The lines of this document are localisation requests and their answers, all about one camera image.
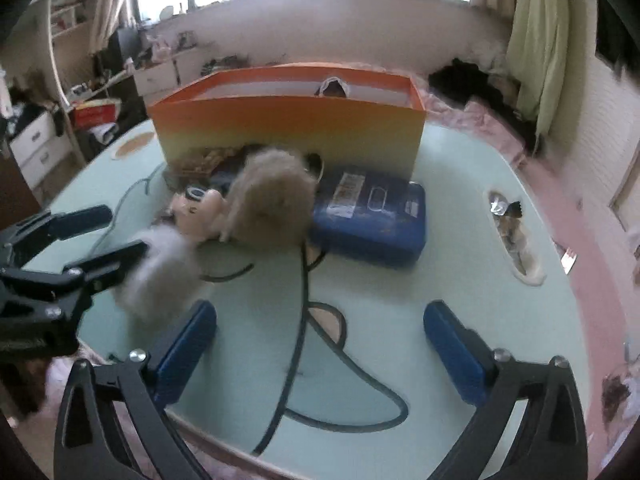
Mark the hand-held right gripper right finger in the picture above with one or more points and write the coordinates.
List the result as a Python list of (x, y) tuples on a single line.
[(452, 355)]

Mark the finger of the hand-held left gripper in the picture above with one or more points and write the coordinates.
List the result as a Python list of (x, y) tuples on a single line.
[(75, 222), (107, 262)]

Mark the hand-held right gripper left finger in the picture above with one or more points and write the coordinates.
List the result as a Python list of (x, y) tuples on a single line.
[(185, 355)]

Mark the brown patterned pouch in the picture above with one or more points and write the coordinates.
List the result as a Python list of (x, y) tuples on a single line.
[(205, 160)]

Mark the dark blue rectangular case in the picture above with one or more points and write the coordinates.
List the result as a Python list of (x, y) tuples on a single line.
[(380, 230)]

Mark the furry plush doll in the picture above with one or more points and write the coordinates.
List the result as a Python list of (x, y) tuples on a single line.
[(270, 205)]

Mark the orange gradient cardboard box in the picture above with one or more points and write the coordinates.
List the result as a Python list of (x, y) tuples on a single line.
[(290, 130)]

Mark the black lace garment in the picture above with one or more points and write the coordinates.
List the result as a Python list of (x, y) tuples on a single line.
[(336, 91)]

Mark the green cartoon desktop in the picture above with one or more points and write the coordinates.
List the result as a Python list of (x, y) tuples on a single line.
[(400, 320)]

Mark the white drawer cabinet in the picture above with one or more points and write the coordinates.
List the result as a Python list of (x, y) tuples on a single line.
[(35, 145)]

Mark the red cardboard box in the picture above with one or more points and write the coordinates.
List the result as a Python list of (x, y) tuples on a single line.
[(95, 112)]

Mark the crumpled silver foil wrapper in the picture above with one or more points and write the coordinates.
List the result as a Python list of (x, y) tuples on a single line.
[(515, 247)]

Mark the smartphone with lit screen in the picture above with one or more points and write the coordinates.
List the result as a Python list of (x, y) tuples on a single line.
[(569, 260)]

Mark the black silver candy wrapper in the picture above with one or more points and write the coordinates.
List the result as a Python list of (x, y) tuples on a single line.
[(502, 204)]

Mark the dark patterned cloth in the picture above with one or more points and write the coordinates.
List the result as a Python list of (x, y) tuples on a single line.
[(612, 395)]

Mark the white desk with drawers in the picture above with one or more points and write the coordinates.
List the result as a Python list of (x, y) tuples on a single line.
[(160, 77)]

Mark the black monitor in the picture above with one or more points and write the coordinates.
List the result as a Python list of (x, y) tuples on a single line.
[(130, 47)]

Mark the pale pink bag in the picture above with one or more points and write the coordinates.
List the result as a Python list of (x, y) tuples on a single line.
[(162, 50)]

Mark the striped dark clothes pile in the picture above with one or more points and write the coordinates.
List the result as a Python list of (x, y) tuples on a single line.
[(222, 66)]

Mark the small round mirror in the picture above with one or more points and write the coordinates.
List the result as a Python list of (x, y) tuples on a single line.
[(166, 12)]

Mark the pink blanket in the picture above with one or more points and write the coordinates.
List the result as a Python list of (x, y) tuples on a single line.
[(480, 120)]

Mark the white louvered wardrobe doors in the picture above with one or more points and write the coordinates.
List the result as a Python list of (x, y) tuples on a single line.
[(600, 135)]

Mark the black clothes pile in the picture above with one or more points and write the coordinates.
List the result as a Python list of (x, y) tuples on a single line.
[(465, 80)]

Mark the light green curtain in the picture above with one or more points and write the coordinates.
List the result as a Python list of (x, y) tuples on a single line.
[(535, 35)]

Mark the dark hanging cloth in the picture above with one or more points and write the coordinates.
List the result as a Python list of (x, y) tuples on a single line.
[(620, 30)]

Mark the white wall shelf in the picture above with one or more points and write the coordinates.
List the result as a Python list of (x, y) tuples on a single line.
[(65, 15)]

